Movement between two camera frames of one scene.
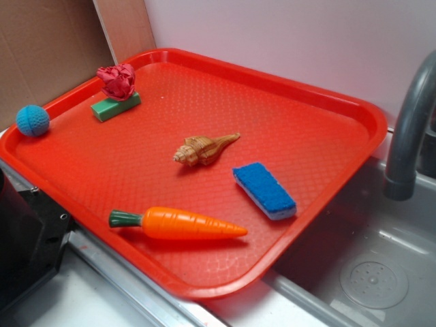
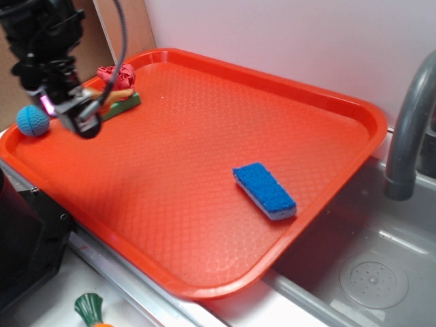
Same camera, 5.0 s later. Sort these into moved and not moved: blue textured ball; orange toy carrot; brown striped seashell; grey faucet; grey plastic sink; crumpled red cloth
Moved: brown striped seashell; orange toy carrot
Not moved: crumpled red cloth; grey plastic sink; blue textured ball; grey faucet
